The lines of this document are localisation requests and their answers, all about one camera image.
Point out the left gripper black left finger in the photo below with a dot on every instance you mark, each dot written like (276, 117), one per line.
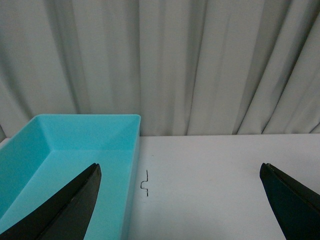
(64, 216)

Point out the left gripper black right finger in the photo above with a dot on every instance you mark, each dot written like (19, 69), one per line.
(295, 206)

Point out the turquoise plastic bin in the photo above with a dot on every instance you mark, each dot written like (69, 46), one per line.
(52, 149)

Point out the white pleated curtain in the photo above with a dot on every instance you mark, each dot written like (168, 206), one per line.
(187, 67)

